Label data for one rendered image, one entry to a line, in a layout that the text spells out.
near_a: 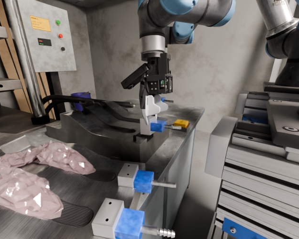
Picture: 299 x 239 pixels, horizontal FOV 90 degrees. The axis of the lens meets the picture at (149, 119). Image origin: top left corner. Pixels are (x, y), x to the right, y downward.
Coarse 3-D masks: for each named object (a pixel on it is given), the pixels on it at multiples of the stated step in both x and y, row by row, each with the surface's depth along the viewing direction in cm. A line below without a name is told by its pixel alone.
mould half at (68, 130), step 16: (64, 112) 61; (96, 112) 65; (128, 112) 76; (48, 128) 67; (64, 128) 62; (80, 128) 56; (96, 128) 58; (128, 128) 58; (80, 144) 60; (96, 144) 55; (112, 144) 51; (128, 144) 47; (144, 144) 48; (160, 144) 61; (128, 160) 50; (144, 160) 50
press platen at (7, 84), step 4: (0, 80) 77; (4, 80) 77; (8, 80) 78; (12, 80) 79; (16, 80) 81; (0, 84) 77; (4, 84) 77; (8, 84) 78; (12, 84) 80; (16, 84) 81; (20, 84) 83; (0, 88) 76; (4, 88) 77; (8, 88) 78; (12, 88) 80; (16, 88) 81; (20, 88) 83
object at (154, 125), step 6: (150, 120) 48; (156, 120) 51; (144, 126) 49; (150, 126) 48; (156, 126) 47; (162, 126) 47; (168, 126) 47; (174, 126) 47; (180, 126) 46; (144, 132) 49; (150, 132) 49
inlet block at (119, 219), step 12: (108, 204) 27; (120, 204) 27; (96, 216) 25; (108, 216) 25; (120, 216) 26; (132, 216) 26; (144, 216) 27; (96, 228) 24; (108, 228) 23; (120, 228) 24; (132, 228) 24; (144, 228) 25; (156, 228) 25
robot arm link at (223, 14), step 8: (208, 0) 35; (216, 0) 36; (224, 0) 36; (232, 0) 38; (208, 8) 36; (216, 8) 37; (224, 8) 38; (232, 8) 39; (208, 16) 37; (216, 16) 38; (224, 16) 39; (232, 16) 40; (200, 24) 40; (208, 24) 41; (216, 24) 41; (224, 24) 42
